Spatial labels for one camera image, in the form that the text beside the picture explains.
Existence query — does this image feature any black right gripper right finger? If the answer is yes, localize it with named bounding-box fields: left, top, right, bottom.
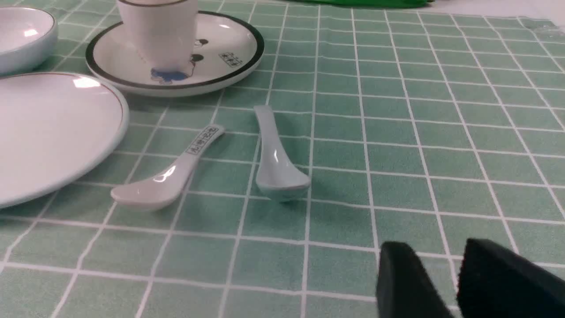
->
left=456, top=238, right=565, bottom=318

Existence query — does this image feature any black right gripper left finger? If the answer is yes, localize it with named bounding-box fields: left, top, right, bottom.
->
left=376, top=241, right=453, bottom=318

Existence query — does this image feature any pale blue ceramic spoon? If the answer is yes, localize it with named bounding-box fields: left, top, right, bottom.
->
left=254, top=105, right=311, bottom=202

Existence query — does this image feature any pale blue shallow bowl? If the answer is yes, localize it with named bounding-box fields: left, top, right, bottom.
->
left=0, top=7, right=58, bottom=76

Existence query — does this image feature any white spoon with characters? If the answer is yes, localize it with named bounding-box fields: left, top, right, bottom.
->
left=110, top=124, right=225, bottom=211

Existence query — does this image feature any black-rimmed cartoon plate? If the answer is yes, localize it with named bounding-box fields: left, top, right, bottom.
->
left=85, top=11, right=265, bottom=97

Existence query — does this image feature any black-rimmed white cup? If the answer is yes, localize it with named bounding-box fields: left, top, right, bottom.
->
left=117, top=0, right=198, bottom=71

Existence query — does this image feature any pale blue large plate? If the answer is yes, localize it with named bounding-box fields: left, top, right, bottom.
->
left=0, top=71, right=130, bottom=208

